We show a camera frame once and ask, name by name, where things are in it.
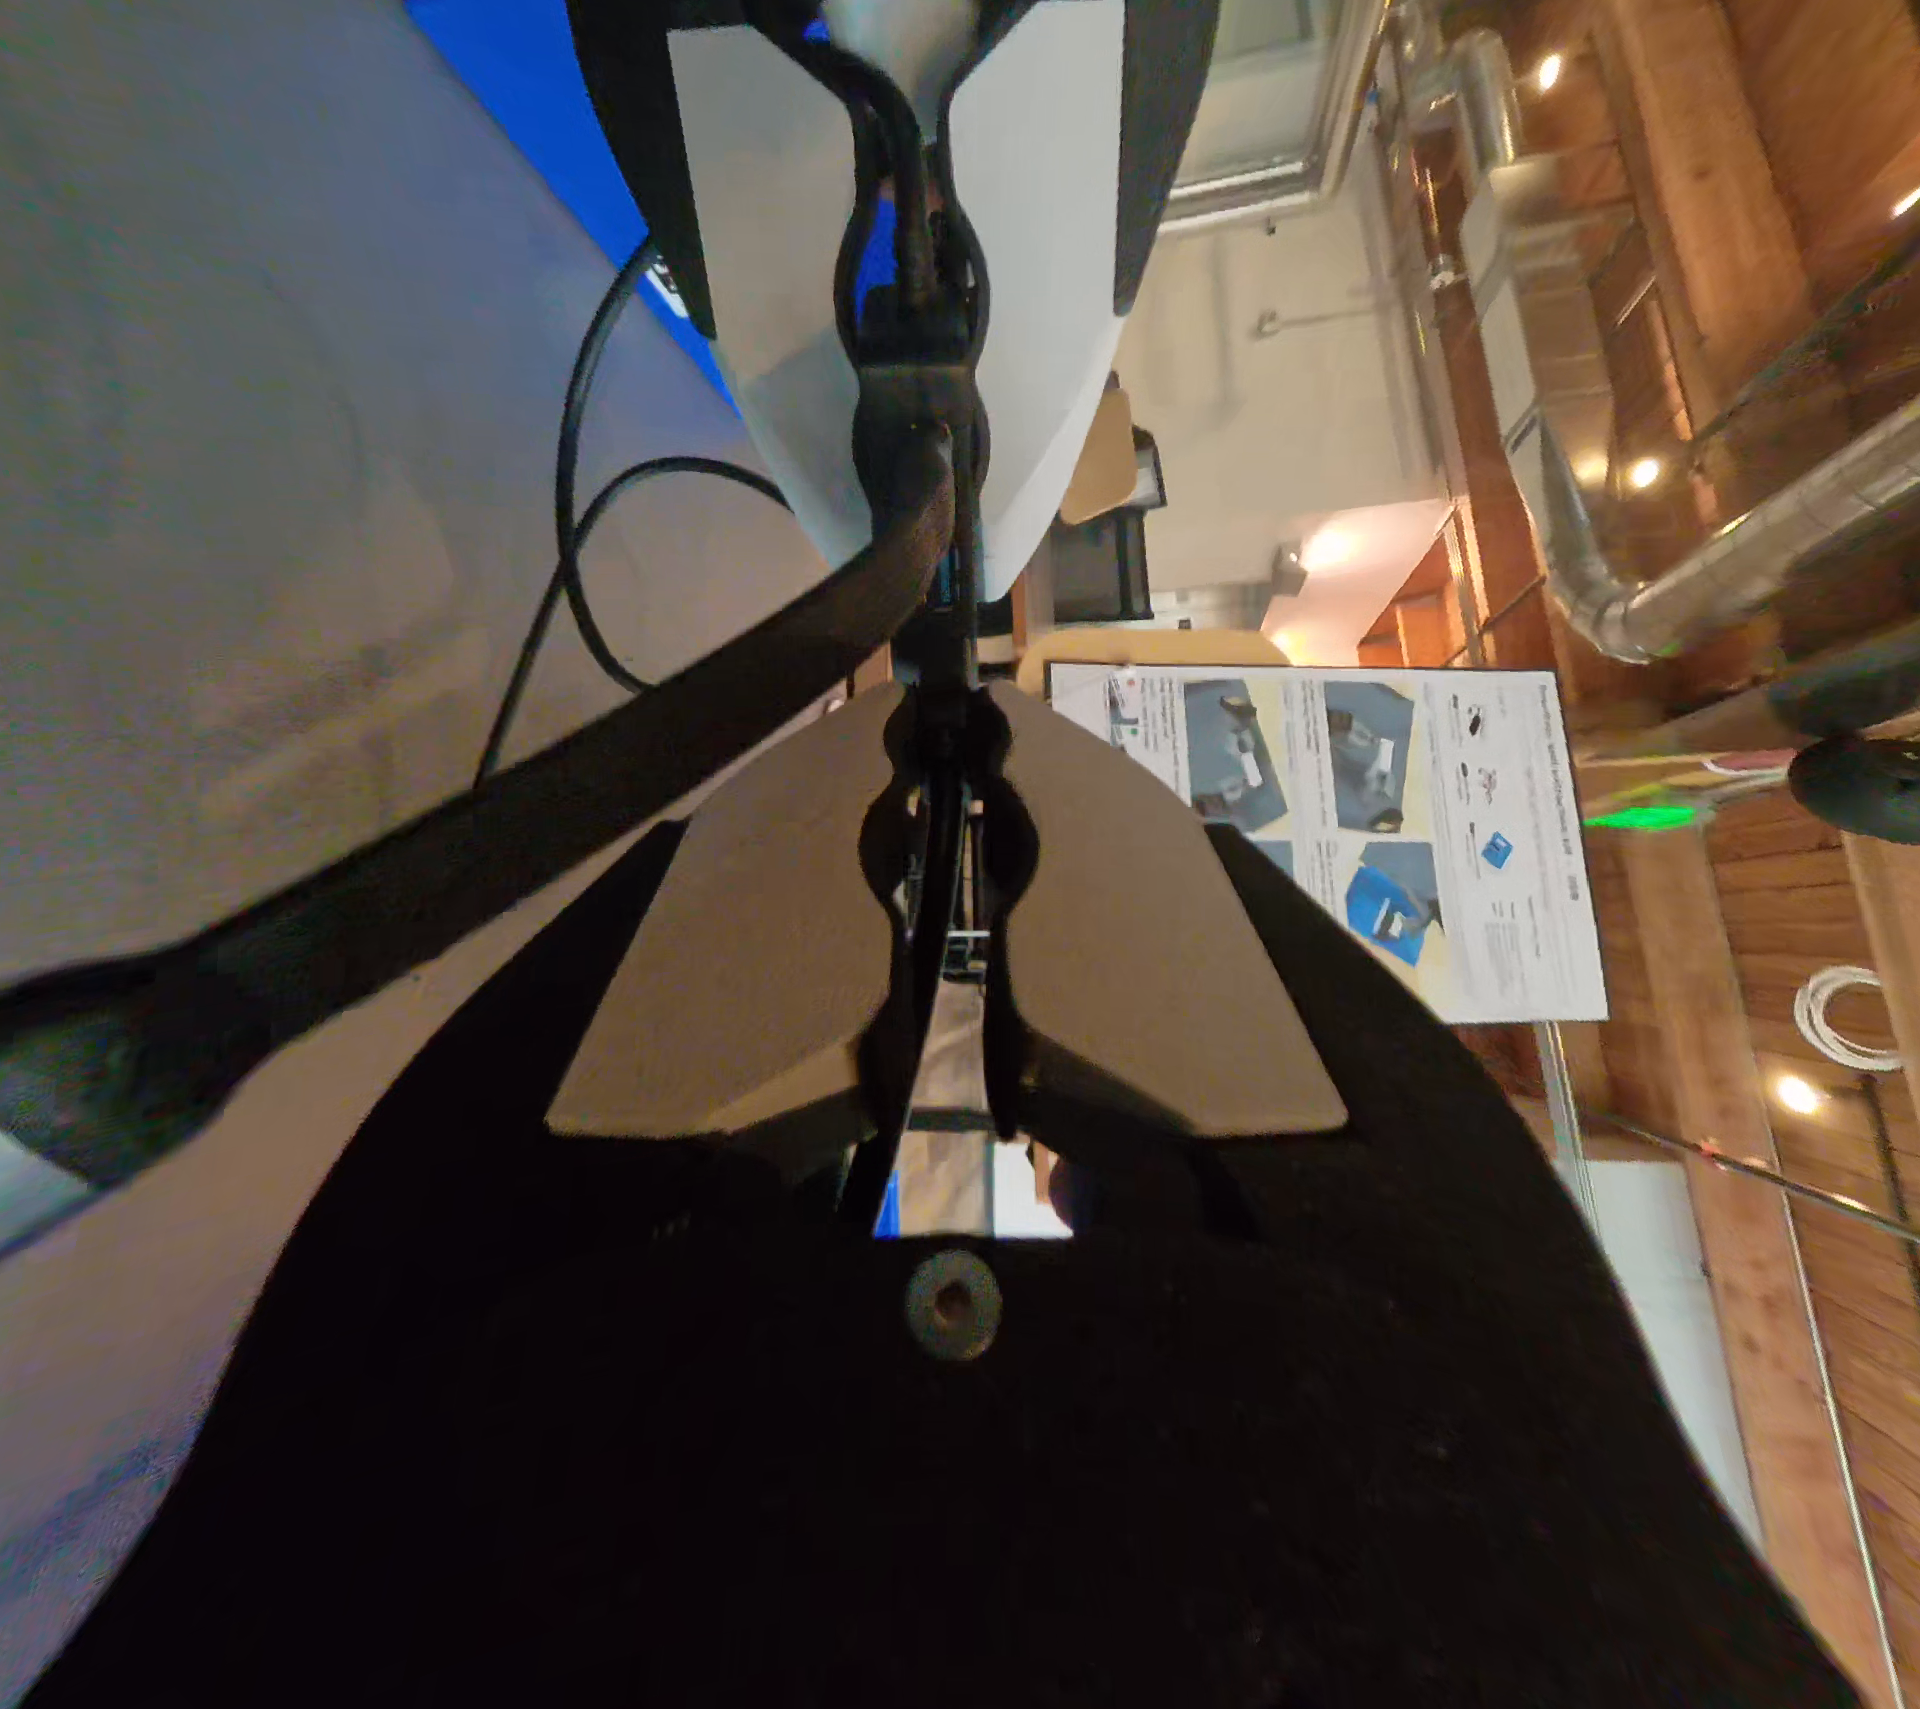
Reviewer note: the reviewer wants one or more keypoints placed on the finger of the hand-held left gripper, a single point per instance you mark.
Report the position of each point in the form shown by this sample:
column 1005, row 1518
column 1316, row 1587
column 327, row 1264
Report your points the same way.
column 765, row 208
column 1051, row 208

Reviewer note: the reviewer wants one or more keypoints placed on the blue plastic bin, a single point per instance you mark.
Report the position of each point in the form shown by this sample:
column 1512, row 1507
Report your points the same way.
column 511, row 14

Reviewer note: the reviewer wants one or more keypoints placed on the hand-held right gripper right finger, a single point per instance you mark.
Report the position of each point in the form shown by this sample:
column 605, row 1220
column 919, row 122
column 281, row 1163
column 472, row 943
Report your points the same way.
column 1171, row 976

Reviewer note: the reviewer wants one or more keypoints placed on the wooden board on clear stand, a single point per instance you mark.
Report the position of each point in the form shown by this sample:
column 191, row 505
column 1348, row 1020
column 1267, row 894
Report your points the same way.
column 1095, row 456

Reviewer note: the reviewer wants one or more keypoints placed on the silver ventilation duct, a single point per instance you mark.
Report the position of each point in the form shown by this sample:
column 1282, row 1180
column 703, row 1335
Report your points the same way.
column 1770, row 555

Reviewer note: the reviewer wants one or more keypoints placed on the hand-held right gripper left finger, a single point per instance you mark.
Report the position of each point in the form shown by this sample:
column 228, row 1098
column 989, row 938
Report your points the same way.
column 720, row 976

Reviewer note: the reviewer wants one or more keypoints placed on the instruction sign on stand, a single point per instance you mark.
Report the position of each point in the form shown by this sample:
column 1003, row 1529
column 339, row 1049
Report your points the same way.
column 1425, row 839

